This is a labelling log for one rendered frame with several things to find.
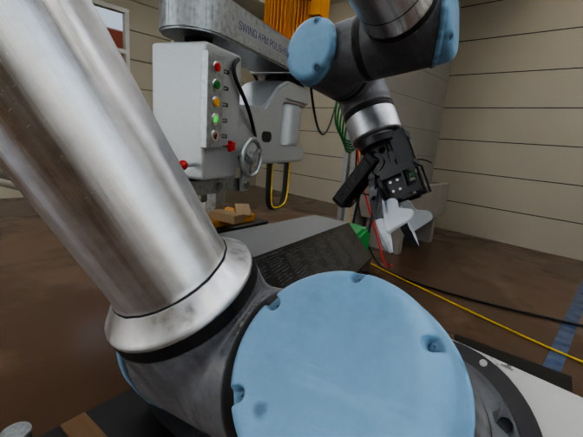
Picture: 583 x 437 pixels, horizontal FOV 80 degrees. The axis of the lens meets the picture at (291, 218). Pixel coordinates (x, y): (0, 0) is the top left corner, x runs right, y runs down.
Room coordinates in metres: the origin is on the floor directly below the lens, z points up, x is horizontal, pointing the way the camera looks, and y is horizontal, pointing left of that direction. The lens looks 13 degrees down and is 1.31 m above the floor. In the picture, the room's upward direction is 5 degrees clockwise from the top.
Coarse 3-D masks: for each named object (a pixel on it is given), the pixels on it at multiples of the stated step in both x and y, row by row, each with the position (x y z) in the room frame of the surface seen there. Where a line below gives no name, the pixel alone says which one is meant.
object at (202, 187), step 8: (192, 184) 1.14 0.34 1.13; (200, 184) 1.18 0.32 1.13; (208, 184) 1.22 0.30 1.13; (216, 184) 1.27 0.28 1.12; (224, 184) 1.31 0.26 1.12; (232, 184) 1.36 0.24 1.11; (248, 184) 1.40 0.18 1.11; (200, 192) 1.19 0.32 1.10; (208, 192) 1.22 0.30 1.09; (216, 192) 1.27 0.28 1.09
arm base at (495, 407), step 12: (468, 372) 0.33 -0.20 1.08; (480, 384) 0.31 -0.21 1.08; (480, 396) 0.28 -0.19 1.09; (492, 396) 0.31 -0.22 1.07; (492, 408) 0.29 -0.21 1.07; (504, 408) 0.31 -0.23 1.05; (492, 420) 0.28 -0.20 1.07; (504, 420) 0.31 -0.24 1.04; (492, 432) 0.26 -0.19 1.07; (504, 432) 0.28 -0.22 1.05; (516, 432) 0.29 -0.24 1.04
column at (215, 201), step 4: (220, 192) 2.28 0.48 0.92; (224, 192) 2.35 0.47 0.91; (208, 196) 2.20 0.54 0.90; (212, 196) 2.19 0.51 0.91; (216, 196) 2.20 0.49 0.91; (220, 196) 2.28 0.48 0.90; (224, 196) 2.35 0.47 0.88; (208, 200) 2.20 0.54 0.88; (212, 200) 2.19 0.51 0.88; (216, 200) 2.20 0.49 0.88; (220, 200) 2.28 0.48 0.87; (224, 200) 2.36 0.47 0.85; (208, 204) 2.20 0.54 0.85; (212, 204) 2.19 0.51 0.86; (216, 204) 2.20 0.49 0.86; (220, 204) 2.29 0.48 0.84; (224, 204) 2.36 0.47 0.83; (208, 208) 2.20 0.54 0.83; (212, 208) 2.19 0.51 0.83; (216, 208) 2.20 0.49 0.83; (220, 208) 2.29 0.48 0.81; (224, 208) 2.36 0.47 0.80; (208, 212) 2.20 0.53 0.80
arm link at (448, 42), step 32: (352, 0) 0.42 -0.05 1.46; (384, 0) 0.41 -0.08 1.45; (416, 0) 0.42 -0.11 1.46; (448, 0) 0.45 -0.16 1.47; (352, 32) 0.51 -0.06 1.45; (384, 32) 0.45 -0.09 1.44; (416, 32) 0.45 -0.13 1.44; (448, 32) 0.45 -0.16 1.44; (384, 64) 0.50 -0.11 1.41; (416, 64) 0.49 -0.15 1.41
